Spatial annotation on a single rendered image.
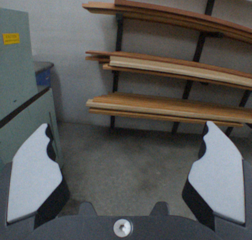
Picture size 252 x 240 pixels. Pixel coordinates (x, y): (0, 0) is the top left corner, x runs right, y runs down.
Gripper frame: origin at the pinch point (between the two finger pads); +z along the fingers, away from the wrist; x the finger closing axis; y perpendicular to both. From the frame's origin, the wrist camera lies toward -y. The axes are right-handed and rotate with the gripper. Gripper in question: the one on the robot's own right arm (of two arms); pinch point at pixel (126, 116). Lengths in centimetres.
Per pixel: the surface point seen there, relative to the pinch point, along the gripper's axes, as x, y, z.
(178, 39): 62, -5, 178
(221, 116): 114, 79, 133
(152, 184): 22, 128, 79
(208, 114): 95, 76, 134
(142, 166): 14, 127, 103
